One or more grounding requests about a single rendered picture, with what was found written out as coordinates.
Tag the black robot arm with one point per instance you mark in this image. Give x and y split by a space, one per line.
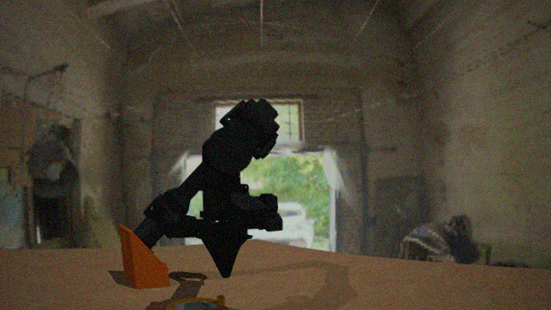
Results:
228 151

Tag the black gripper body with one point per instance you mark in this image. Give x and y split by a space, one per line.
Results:
186 226

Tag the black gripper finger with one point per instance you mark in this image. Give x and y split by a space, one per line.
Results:
232 248
217 249

